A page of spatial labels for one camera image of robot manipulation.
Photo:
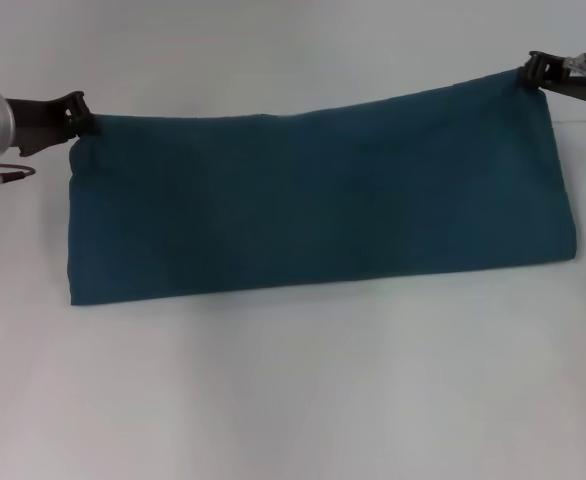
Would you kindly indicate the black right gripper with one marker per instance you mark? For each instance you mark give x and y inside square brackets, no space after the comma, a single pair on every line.
[578,82]

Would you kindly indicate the teal blue t-shirt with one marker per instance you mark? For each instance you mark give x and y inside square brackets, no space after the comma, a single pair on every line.
[323,200]

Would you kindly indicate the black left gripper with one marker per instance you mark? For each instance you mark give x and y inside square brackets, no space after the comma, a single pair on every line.
[38,125]

